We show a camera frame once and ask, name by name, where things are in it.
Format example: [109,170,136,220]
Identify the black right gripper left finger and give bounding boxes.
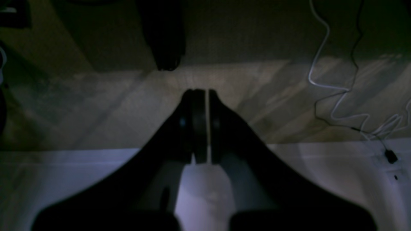
[32,89,206,231]

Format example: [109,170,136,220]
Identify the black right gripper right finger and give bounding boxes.
[209,90,378,231]

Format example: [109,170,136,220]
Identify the black table leg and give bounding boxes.
[136,0,186,71]

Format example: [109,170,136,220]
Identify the black cable on floor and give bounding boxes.
[314,0,398,165]

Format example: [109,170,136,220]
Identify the white cable on floor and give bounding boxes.
[308,0,411,141]

